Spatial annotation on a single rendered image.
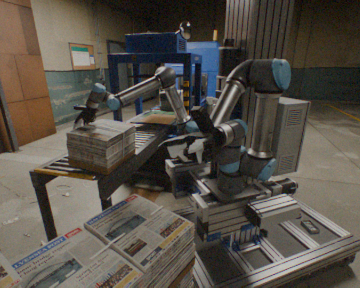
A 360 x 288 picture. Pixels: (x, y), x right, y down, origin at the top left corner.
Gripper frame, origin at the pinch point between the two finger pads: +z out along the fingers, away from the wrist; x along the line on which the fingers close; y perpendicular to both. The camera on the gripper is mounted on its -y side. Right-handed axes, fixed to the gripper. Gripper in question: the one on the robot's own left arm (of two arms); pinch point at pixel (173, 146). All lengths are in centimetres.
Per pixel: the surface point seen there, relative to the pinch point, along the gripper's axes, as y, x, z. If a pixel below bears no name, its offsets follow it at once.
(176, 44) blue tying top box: -58, 131, -143
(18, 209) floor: 93, 234, 14
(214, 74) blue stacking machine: -33, 227, -343
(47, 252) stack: 36, 40, 28
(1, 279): 16.1, 7.7, 40.2
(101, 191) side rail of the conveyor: 40, 79, -11
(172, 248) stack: 41.7, 11.8, -5.0
